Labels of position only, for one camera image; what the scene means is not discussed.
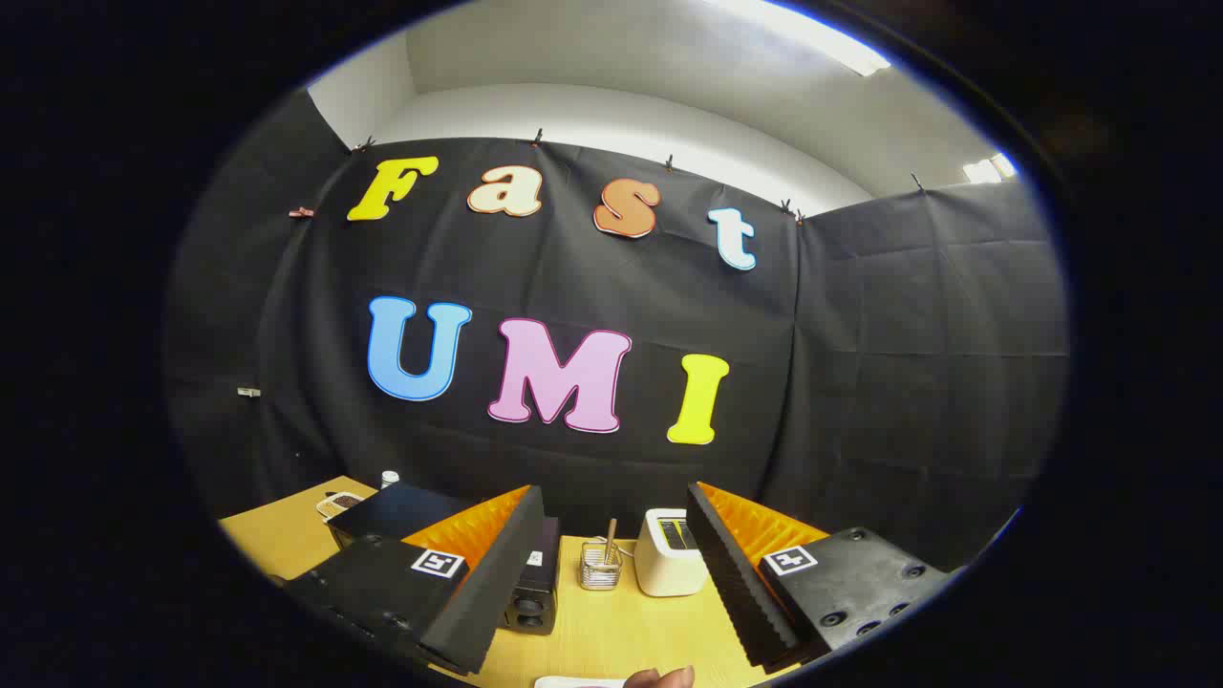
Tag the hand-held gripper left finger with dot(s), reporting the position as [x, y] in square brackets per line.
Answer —
[497, 583]

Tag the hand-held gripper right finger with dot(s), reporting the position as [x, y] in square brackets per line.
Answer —
[736, 583]

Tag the black toaster oven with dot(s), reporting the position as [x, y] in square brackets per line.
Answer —
[401, 511]

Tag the white square plate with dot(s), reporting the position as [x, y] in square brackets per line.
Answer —
[578, 682]

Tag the white toaster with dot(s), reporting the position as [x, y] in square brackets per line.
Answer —
[664, 569]

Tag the small ceiling light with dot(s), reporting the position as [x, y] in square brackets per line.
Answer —
[989, 169]

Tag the long ceiling light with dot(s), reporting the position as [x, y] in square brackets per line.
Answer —
[812, 33]

